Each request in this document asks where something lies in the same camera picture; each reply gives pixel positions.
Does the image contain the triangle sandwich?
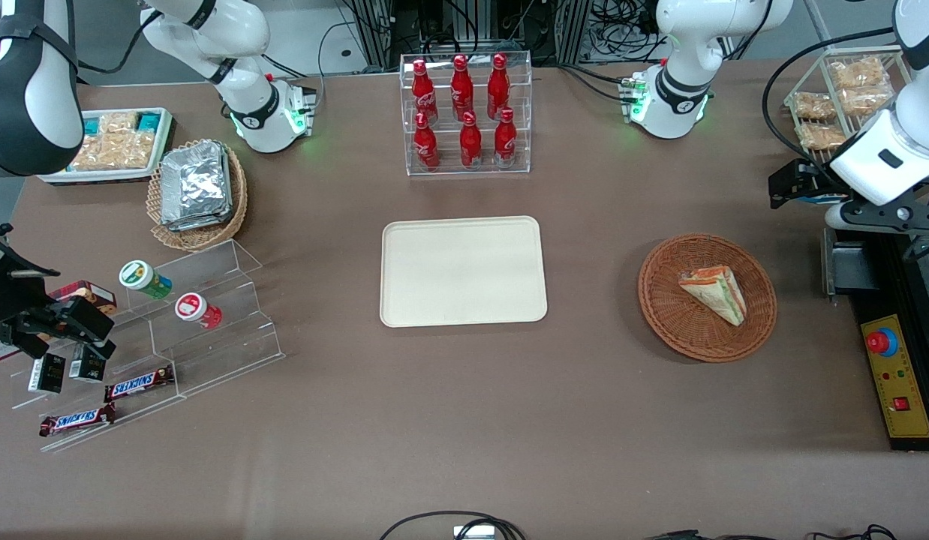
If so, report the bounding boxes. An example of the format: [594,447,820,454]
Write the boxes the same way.
[677,265,748,328]

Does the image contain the white snack tray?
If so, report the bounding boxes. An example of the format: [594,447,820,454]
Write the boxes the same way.
[38,106,177,186]

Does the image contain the light tan wicker basket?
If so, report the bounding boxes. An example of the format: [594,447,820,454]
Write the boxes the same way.
[146,138,249,253]

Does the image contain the brown round wicker basket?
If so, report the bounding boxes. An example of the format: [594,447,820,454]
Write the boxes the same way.
[637,233,778,364]

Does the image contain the cream rectangular tray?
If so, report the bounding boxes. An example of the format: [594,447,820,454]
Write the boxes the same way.
[379,215,549,329]

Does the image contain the dark red chocolate box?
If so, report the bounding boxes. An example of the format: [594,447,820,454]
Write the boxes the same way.
[47,280,119,317]

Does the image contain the small black box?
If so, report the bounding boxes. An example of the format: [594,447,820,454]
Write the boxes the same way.
[68,346,107,384]
[27,352,67,395]

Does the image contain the clear bag of snacks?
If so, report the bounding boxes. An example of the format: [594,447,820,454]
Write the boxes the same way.
[829,55,890,90]
[792,91,837,122]
[839,85,895,118]
[796,121,849,152]

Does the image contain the green white round can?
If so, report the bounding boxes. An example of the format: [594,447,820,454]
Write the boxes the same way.
[119,259,173,300]

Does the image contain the snickers chocolate bar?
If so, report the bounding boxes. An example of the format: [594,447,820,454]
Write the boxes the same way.
[104,365,175,404]
[38,403,117,438]

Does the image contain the red white round can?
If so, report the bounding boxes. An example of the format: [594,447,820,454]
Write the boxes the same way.
[173,292,224,330]

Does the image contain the clear acrylic stepped stand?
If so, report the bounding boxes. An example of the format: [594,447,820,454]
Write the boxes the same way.
[9,238,287,454]

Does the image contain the red emergency stop button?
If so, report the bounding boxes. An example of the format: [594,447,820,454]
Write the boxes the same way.
[865,327,900,359]

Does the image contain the clear bagged nut snacks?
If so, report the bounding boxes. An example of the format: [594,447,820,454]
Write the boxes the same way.
[69,112,158,173]

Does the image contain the silver foil packet stack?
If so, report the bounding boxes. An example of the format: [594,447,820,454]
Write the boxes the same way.
[159,142,234,233]

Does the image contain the yellow control panel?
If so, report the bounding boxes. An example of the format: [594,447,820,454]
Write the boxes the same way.
[860,313,929,440]

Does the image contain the black equipment base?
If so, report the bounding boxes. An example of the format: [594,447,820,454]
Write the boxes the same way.
[820,223,929,452]

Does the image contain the red cola bottle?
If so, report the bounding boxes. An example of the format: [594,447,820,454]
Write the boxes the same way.
[494,107,519,168]
[411,59,440,125]
[450,54,475,122]
[486,53,511,121]
[459,111,483,170]
[413,112,441,173]

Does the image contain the clear acrylic bottle rack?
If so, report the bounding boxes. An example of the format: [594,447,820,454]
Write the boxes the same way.
[399,50,534,178]

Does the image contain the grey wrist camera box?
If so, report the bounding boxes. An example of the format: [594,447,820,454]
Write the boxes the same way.
[823,196,929,235]

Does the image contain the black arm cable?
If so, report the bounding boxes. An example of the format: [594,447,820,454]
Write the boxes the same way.
[762,27,897,188]
[73,9,167,76]

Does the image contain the grey metal bracket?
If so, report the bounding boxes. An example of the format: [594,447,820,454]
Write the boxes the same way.
[822,226,879,299]

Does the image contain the white wire rack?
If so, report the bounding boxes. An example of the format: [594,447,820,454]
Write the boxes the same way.
[783,44,915,167]

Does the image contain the aluminium frame post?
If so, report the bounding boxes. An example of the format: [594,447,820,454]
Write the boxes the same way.
[350,0,395,70]
[553,0,594,65]

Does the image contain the thin black cable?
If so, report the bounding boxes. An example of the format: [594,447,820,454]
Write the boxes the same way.
[643,523,899,540]

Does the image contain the black looped cable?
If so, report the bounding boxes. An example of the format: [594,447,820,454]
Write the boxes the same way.
[377,510,527,540]

